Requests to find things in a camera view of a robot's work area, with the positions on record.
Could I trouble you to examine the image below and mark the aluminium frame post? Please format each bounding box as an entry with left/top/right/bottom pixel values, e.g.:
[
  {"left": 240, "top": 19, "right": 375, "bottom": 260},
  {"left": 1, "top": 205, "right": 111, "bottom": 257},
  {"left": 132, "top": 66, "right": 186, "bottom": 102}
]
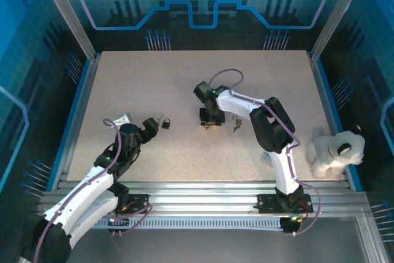
[
  {"left": 33, "top": 0, "right": 102, "bottom": 62},
  {"left": 308, "top": 0, "right": 370, "bottom": 62}
]

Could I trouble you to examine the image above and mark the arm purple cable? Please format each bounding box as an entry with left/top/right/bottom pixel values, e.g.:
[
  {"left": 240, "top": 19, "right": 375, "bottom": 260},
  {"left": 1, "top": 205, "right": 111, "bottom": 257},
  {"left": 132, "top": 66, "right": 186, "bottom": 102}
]
[
  {"left": 209, "top": 68, "right": 322, "bottom": 237},
  {"left": 33, "top": 118, "right": 154, "bottom": 263}
]

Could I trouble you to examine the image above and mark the slotted grey cable duct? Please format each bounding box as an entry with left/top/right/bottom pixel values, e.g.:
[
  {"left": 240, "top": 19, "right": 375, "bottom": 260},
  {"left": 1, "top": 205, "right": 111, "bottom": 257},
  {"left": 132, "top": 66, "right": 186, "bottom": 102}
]
[{"left": 92, "top": 217, "right": 284, "bottom": 230}]

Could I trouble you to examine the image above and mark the left arm white wrist camera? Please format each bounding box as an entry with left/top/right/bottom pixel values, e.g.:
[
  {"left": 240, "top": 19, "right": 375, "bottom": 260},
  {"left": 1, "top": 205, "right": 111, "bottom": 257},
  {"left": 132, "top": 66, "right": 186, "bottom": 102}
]
[{"left": 112, "top": 113, "right": 134, "bottom": 127}]

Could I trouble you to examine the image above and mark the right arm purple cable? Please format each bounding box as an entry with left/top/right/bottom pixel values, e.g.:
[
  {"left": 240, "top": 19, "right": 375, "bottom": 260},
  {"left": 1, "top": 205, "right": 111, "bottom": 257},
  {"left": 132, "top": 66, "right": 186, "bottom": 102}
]
[{"left": 209, "top": 68, "right": 322, "bottom": 237}]

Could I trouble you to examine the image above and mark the black controller board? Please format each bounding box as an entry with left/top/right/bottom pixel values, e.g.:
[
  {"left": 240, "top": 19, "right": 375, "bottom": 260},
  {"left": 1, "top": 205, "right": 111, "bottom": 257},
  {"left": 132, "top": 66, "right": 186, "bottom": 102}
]
[
  {"left": 281, "top": 216, "right": 305, "bottom": 237},
  {"left": 106, "top": 212, "right": 131, "bottom": 237}
]

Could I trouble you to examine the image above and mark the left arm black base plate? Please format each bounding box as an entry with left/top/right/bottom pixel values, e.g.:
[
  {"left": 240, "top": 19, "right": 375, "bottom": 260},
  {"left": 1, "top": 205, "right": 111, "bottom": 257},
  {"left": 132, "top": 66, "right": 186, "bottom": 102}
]
[{"left": 106, "top": 193, "right": 151, "bottom": 214}]

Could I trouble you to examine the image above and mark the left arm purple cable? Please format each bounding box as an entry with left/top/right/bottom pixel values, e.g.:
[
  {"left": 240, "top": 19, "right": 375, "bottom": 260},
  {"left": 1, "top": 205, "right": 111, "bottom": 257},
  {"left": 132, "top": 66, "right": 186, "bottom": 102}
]
[{"left": 33, "top": 118, "right": 154, "bottom": 263}]

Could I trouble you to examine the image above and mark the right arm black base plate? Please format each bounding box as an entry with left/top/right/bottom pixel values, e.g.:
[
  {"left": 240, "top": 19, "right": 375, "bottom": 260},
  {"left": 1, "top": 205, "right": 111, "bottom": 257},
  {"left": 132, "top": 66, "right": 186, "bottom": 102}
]
[{"left": 257, "top": 193, "right": 314, "bottom": 214}]

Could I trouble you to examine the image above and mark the aluminium mounting rail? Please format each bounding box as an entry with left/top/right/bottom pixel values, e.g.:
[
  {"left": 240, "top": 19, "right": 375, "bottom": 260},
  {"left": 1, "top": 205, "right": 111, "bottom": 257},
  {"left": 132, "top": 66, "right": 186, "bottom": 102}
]
[{"left": 36, "top": 181, "right": 370, "bottom": 214}]

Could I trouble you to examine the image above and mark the aluminium table side rail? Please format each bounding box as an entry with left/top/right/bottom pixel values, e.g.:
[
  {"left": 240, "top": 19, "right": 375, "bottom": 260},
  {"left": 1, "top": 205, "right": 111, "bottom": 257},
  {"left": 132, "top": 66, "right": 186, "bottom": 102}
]
[
  {"left": 46, "top": 56, "right": 101, "bottom": 192},
  {"left": 307, "top": 52, "right": 358, "bottom": 192}
]

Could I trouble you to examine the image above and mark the white black plush toy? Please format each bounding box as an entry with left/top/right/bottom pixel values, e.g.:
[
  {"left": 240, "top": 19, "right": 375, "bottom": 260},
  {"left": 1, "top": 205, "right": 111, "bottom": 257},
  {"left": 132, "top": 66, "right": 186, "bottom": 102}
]
[{"left": 306, "top": 124, "right": 366, "bottom": 180}]

